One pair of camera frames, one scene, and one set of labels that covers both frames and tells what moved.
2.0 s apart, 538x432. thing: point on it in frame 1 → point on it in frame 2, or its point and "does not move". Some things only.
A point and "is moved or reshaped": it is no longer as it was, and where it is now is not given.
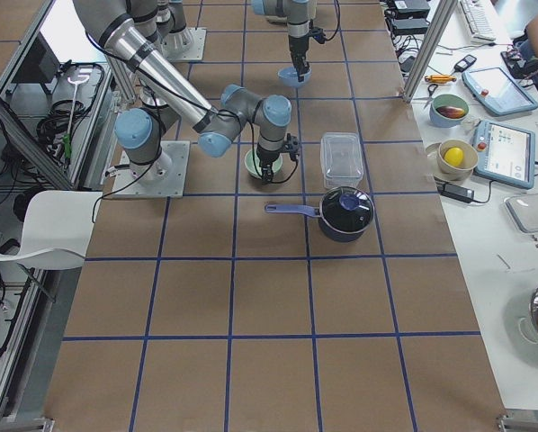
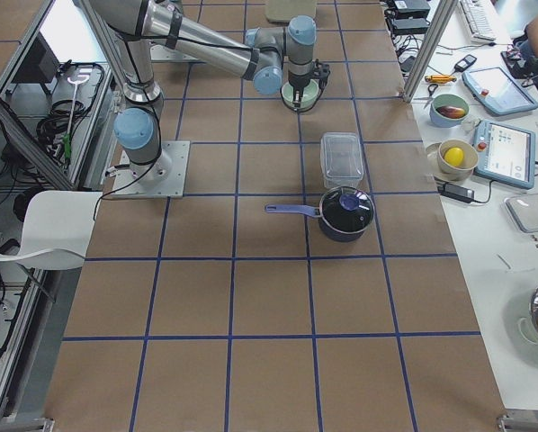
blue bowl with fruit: x=447 y=110 does not move
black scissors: x=432 y=87 does not move
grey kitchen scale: x=533 y=211 does not move
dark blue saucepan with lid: x=345 y=212 does not move
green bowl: x=252 y=161 → x=309 y=94
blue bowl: x=290 y=76 is moved or reshaped
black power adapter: x=457 y=192 does not move
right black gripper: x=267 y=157 → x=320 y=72
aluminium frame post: x=430 y=42 does not move
